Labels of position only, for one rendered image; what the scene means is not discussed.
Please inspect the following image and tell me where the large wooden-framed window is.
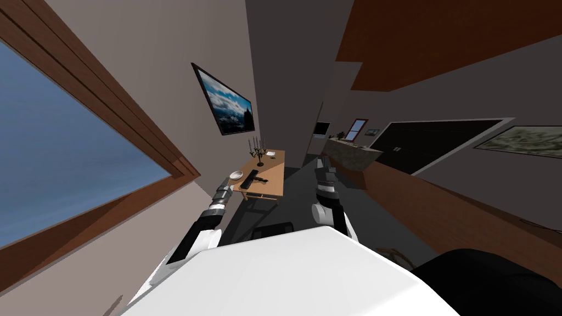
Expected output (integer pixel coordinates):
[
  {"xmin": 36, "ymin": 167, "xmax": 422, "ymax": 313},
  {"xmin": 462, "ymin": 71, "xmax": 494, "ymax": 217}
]
[{"xmin": 0, "ymin": 0, "xmax": 202, "ymax": 294}]

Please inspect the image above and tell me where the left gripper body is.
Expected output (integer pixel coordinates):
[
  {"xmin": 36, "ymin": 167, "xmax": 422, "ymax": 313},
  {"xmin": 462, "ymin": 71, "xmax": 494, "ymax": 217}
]
[{"xmin": 213, "ymin": 184, "xmax": 235, "ymax": 206}]

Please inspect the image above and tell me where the stone-topped counter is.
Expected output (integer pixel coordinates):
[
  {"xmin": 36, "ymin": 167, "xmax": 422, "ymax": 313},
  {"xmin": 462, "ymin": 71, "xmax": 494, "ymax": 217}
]
[{"xmin": 320, "ymin": 136, "xmax": 384, "ymax": 173}]

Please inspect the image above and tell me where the small red-framed window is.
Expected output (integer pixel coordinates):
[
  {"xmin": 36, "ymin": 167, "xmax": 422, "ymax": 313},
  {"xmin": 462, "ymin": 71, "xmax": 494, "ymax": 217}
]
[{"xmin": 344, "ymin": 118, "xmax": 369, "ymax": 142}]

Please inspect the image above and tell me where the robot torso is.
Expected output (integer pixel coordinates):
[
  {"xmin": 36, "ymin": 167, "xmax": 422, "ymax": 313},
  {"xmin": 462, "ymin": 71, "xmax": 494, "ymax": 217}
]
[{"xmin": 120, "ymin": 221, "xmax": 462, "ymax": 316}]

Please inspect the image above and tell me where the black keyboard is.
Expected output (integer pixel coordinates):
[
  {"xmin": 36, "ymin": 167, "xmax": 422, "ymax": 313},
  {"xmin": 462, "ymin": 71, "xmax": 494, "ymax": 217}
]
[{"xmin": 239, "ymin": 169, "xmax": 260, "ymax": 190}]

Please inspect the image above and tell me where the framed cloudy sky picture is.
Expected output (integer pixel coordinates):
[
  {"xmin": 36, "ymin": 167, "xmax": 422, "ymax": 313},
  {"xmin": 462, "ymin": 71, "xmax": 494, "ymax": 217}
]
[{"xmin": 190, "ymin": 62, "xmax": 256, "ymax": 137}]

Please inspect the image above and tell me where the framed green landscape picture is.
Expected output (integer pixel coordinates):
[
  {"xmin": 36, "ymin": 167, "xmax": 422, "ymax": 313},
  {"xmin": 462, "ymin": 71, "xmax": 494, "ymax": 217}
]
[{"xmin": 473, "ymin": 125, "xmax": 562, "ymax": 159}]

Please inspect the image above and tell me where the black candelabra with candles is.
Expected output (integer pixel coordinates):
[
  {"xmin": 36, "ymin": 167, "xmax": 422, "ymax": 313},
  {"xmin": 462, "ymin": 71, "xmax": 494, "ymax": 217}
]
[{"xmin": 248, "ymin": 136, "xmax": 268, "ymax": 168}]

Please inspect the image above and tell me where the black double door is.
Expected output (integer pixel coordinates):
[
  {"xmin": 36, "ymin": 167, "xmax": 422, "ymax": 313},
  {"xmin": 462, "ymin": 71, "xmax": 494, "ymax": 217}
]
[{"xmin": 368, "ymin": 117, "xmax": 515, "ymax": 176}]

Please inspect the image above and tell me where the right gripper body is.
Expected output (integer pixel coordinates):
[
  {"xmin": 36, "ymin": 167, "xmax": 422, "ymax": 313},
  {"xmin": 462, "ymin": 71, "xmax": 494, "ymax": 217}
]
[{"xmin": 314, "ymin": 166, "xmax": 339, "ymax": 189}]

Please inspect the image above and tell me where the light wooden table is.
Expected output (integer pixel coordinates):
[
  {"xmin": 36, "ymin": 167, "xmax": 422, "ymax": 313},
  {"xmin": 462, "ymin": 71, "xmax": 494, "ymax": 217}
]
[{"xmin": 232, "ymin": 149, "xmax": 286, "ymax": 205}]

